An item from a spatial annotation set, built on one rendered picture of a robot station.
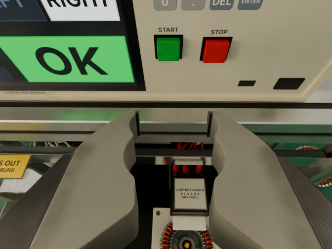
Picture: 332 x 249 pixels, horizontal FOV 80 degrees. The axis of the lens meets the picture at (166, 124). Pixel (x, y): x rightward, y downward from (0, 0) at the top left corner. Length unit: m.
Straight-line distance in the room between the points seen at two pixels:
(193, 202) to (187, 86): 0.23
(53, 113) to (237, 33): 0.19
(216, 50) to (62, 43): 0.12
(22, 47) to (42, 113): 0.07
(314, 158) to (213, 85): 0.18
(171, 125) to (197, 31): 0.09
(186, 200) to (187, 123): 0.20
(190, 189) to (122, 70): 0.26
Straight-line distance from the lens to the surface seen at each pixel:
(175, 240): 0.49
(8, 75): 0.25
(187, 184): 0.38
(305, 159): 0.32
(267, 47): 0.19
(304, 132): 0.26
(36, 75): 0.23
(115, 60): 0.19
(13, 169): 0.30
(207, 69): 0.19
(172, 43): 0.16
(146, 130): 0.22
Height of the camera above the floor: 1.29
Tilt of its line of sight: 58 degrees down
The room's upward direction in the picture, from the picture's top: 2 degrees counter-clockwise
